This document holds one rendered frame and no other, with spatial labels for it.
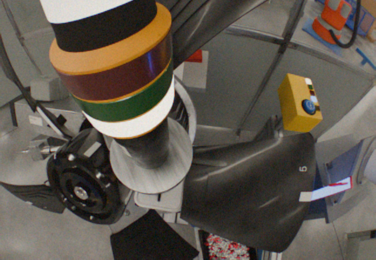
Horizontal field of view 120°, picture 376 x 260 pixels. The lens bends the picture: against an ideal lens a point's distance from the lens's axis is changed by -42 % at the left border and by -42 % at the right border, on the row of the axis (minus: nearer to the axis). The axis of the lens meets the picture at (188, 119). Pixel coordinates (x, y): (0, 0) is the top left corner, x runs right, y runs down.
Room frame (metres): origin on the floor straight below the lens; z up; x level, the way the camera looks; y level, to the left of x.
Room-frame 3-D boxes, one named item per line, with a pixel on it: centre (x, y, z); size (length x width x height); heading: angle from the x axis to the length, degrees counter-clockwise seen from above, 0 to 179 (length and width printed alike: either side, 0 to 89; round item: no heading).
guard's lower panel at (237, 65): (0.77, -0.02, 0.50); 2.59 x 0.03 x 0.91; 87
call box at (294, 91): (0.33, -0.35, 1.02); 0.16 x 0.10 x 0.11; 177
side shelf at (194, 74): (0.61, 0.11, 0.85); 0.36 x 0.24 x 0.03; 87
